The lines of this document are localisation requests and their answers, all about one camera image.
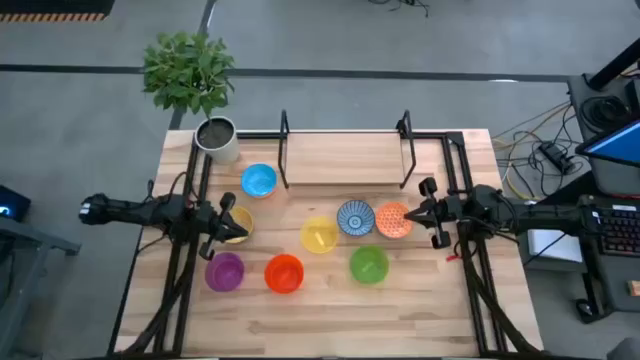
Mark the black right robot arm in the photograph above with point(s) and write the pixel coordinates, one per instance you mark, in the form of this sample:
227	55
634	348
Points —
530	216

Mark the orange patterned ceramic bowl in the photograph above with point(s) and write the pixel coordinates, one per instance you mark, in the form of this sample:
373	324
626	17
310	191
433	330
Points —
392	222

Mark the green translucent plastic bowl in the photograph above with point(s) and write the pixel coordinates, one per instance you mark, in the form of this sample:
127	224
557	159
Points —
369	265

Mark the black computer mouse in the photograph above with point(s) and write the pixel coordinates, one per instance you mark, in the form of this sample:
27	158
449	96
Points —
584	307

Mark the blue glazed bowl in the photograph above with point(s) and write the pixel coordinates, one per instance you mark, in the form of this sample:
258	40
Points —
258	180

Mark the purple translucent plastic bowl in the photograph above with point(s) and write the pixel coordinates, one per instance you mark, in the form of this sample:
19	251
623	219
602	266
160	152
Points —
224	272

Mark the green leafy plant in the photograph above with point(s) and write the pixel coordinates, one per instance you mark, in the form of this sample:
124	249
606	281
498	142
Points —
187	72

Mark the yellow translucent plastic bowl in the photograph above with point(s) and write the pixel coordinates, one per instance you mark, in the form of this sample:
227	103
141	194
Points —
320	235

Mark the screen with blue display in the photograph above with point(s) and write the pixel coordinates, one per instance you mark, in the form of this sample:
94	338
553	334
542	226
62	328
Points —
617	145

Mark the orange translucent plastic bowl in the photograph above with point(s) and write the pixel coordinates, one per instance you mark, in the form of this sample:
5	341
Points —
284	273

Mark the black device with blue light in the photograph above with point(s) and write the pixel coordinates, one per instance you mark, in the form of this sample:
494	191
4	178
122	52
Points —
11	205

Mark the yellow patterned ceramic bowl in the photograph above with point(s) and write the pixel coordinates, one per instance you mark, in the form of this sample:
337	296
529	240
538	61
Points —
244	216

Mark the wooden shelf with black frame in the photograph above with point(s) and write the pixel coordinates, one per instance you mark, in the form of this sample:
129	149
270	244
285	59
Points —
345	157

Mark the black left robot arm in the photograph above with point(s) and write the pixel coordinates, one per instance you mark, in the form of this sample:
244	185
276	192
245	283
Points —
130	211

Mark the blue patterned ceramic bowl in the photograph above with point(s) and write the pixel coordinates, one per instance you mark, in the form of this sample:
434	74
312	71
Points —
355	218

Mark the black mat with hazard stripe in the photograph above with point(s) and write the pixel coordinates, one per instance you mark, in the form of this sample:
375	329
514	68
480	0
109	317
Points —
50	9

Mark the white cylindrical plant pot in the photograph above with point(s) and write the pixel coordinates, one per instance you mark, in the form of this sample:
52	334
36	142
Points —
216	137

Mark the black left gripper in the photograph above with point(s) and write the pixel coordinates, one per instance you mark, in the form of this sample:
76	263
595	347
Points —
214	225

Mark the grey side desk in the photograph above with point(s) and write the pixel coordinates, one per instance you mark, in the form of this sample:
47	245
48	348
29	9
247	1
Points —
612	280

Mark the grey metal stand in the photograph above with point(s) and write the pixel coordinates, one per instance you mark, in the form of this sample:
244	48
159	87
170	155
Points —
30	245

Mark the black slanted pole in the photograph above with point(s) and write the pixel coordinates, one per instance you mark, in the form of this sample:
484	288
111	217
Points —
615	65

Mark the black metal rig frame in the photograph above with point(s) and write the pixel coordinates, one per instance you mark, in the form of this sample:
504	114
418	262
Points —
475	280

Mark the white paper sheet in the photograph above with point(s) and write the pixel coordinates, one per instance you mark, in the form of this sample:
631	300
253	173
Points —
547	247

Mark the black power strip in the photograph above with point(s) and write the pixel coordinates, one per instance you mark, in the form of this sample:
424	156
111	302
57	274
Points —
556	156

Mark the red tie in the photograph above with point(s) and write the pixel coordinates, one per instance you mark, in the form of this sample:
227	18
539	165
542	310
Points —
452	258

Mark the black keyboard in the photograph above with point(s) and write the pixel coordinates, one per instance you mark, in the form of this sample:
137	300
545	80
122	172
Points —
620	231

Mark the small wooden block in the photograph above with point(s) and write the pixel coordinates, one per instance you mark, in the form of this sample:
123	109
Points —
634	287

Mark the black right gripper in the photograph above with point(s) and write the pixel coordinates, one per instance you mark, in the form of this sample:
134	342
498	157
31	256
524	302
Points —
445	212

